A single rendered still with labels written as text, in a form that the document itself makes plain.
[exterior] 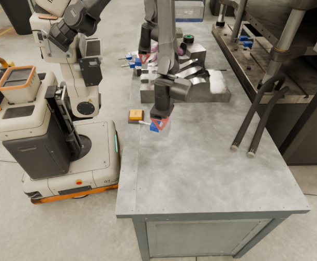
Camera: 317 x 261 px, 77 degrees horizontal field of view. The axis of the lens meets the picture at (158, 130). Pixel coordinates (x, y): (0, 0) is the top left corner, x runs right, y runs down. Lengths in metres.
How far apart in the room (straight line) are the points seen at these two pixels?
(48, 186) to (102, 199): 0.41
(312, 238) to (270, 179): 1.01
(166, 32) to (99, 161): 1.11
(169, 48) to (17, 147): 1.02
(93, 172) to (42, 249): 0.59
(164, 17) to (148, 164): 0.55
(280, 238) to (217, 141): 0.99
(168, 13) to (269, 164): 0.71
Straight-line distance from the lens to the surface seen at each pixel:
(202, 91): 1.14
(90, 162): 1.58
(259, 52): 1.78
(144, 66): 1.21
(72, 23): 0.90
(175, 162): 0.87
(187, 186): 0.81
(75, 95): 1.26
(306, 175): 2.19
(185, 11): 4.62
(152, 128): 0.80
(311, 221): 1.95
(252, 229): 1.12
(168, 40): 0.70
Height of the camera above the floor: 1.50
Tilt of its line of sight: 45 degrees down
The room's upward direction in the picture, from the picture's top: straight up
